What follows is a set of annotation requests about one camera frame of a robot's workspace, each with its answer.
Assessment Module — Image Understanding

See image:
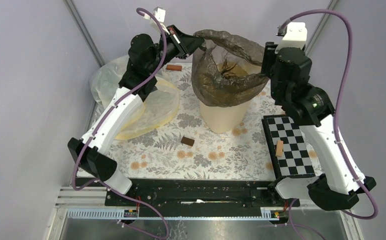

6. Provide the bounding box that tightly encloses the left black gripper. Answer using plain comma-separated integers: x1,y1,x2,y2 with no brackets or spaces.
146,24,204,75

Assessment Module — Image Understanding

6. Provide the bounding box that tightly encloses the dark trash bag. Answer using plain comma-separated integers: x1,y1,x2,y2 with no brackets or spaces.
191,29,269,108

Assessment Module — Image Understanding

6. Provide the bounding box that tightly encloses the translucent white plastic bag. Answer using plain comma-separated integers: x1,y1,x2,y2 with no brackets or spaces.
89,55,180,140

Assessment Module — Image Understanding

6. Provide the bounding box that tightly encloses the beige plastic trash bin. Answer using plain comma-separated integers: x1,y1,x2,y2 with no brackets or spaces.
199,62,251,134

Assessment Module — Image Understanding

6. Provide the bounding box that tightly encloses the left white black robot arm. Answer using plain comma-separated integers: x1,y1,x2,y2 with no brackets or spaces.
67,25,204,206

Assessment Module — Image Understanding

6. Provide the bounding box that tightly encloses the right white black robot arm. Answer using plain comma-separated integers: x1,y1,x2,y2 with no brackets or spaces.
261,42,376,211

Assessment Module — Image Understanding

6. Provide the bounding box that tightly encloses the brown cylinder stick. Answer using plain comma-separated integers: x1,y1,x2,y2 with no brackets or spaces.
166,64,182,72

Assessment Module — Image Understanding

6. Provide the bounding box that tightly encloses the tan wooden block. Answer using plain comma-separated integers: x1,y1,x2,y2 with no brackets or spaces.
275,140,284,157

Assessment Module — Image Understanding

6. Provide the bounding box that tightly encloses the black white checkerboard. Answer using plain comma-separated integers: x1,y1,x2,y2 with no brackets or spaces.
262,114,315,179

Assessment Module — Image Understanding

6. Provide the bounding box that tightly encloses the small brown wooden block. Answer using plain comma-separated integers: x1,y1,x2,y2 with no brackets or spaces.
180,136,195,147

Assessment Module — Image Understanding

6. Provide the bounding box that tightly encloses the floral patterned table mat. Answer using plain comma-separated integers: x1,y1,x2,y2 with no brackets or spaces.
107,63,283,181

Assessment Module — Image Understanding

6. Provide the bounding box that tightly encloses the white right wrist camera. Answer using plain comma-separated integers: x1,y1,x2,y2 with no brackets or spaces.
275,22,308,54

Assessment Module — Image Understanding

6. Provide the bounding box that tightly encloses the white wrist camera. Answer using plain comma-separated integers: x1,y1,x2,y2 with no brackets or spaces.
275,22,308,54
149,7,169,34

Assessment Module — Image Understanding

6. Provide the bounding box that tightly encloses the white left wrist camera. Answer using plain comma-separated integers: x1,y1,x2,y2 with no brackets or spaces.
149,7,169,34

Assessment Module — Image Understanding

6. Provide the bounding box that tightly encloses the right aluminium frame post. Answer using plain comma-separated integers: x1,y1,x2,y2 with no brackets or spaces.
305,0,341,55

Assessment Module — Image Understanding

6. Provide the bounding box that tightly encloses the aluminium frame post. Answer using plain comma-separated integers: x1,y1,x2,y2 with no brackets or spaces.
305,0,341,55
63,0,106,67

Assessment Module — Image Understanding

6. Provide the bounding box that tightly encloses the left aluminium frame post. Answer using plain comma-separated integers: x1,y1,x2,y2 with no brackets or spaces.
63,0,106,67

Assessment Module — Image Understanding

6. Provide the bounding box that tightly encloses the grey slotted cable duct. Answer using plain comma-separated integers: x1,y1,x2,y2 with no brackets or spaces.
66,208,280,221

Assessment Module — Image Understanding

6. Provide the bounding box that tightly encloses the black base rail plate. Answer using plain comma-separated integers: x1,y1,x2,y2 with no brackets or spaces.
105,178,301,219

